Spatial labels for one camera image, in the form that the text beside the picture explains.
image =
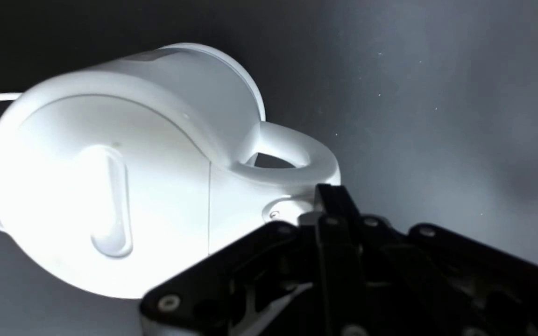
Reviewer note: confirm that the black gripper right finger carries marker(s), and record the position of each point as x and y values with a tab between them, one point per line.
443	286

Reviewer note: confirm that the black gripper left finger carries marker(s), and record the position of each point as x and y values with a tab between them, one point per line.
262	280

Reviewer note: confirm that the white electric kettle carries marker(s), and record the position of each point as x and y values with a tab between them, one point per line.
113	187

